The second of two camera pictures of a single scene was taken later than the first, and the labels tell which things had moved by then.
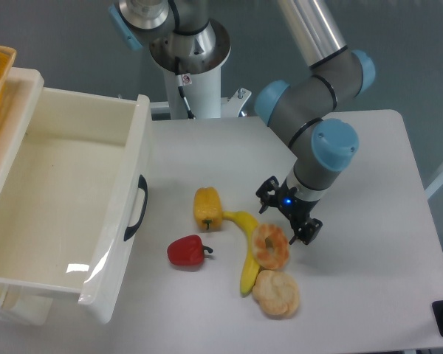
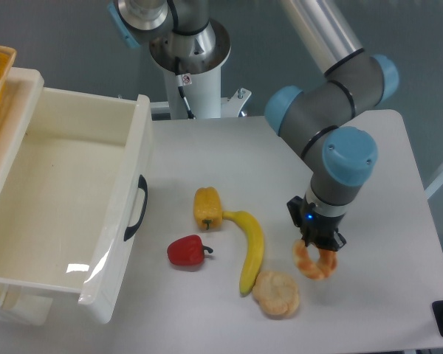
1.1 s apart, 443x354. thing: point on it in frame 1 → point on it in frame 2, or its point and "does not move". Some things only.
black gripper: (297, 209) → (314, 223)
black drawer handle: (129, 231) does not move
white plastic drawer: (72, 214) does not move
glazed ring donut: (280, 247) → (325, 265)
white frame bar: (441, 179) does not move
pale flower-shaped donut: (276, 293) does not move
